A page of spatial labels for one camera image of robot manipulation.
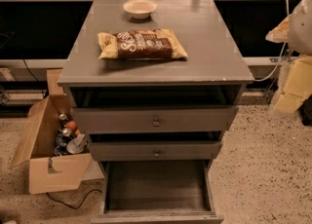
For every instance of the white bowl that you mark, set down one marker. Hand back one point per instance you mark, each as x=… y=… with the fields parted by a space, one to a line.
x=140 y=9

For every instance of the silver can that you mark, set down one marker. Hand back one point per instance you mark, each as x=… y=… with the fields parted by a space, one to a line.
x=66 y=132
x=63 y=118

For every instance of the cardboard box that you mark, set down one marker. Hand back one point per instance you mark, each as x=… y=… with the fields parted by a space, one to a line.
x=47 y=172

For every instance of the orange ball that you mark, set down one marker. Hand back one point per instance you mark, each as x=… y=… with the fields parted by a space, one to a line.
x=72 y=125

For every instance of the brown chip bag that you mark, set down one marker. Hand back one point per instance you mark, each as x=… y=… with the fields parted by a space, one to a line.
x=141 y=44

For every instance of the clear plastic bottle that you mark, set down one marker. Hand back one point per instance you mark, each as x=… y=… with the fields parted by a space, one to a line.
x=77 y=144

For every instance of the grey top drawer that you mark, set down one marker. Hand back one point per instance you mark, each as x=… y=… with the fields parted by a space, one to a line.
x=135 y=120

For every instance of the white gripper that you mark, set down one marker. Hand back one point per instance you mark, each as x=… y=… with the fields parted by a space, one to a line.
x=301 y=28

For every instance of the grey open bottom drawer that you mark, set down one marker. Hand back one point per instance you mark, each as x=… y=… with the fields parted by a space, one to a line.
x=157 y=192

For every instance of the grey drawer cabinet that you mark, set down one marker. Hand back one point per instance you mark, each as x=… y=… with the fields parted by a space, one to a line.
x=213 y=75

